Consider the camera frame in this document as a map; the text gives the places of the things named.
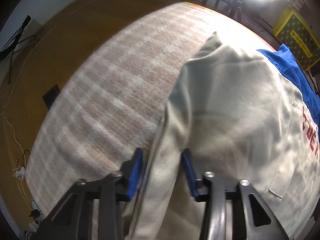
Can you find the yellow green patterned box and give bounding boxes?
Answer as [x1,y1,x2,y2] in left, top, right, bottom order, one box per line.
[273,8,319,70]

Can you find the white power strip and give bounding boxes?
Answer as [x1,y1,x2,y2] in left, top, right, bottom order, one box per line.
[12,166,26,180]

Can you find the black floor box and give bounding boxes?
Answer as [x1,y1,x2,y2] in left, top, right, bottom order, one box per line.
[42,85,60,110]

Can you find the grey and blue jacket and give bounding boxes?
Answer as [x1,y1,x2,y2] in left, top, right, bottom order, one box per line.
[127,33,319,239]

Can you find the beige plaid bed blanket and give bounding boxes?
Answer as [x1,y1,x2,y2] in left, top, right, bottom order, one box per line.
[25,1,278,240]

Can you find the black tripod stand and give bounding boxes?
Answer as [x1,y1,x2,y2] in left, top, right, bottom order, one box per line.
[201,0,245,22]

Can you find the white cable on floor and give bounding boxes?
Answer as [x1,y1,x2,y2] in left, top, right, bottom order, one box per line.
[0,0,101,210]

